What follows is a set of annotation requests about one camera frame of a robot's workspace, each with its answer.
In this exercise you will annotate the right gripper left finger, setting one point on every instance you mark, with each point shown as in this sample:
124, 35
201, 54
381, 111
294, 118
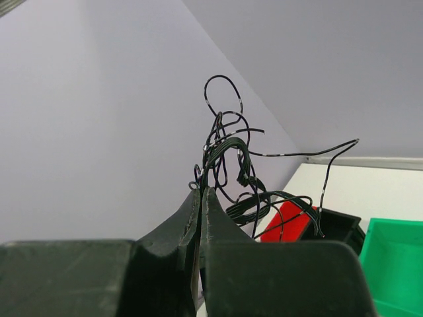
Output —
156, 275

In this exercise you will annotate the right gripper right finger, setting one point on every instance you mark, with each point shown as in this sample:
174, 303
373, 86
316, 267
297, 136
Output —
242, 277

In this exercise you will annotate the red plastic bin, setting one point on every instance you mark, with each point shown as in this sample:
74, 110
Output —
287, 225

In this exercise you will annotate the black plastic bin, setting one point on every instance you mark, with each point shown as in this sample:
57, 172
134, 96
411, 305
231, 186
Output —
339, 227

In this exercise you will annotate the green plastic bin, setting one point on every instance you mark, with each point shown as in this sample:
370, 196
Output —
391, 258

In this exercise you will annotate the aluminium back rail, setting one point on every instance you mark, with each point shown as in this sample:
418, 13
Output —
381, 162

